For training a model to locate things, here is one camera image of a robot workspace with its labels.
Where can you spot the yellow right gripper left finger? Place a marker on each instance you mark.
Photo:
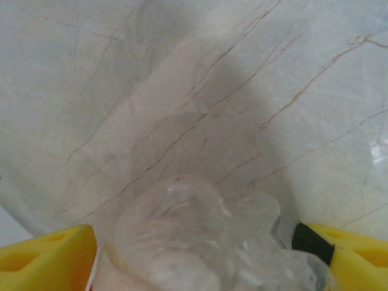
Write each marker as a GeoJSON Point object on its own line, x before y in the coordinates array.
{"type": "Point", "coordinates": [69, 257]}

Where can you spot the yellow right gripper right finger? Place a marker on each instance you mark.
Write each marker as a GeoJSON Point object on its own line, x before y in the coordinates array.
{"type": "Point", "coordinates": [348, 272]}

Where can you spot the clear plastic bag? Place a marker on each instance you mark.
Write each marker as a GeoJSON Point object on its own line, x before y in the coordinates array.
{"type": "Point", "coordinates": [182, 242]}

